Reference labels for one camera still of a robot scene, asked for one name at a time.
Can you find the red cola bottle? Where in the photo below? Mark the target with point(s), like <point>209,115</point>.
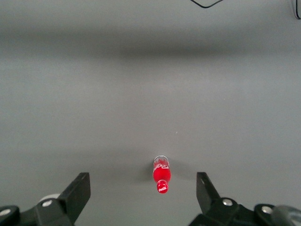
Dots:
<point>161,175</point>

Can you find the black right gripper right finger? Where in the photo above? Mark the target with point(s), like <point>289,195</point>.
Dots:
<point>209,200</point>

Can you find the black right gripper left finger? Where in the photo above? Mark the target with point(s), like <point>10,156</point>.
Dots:
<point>75,197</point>

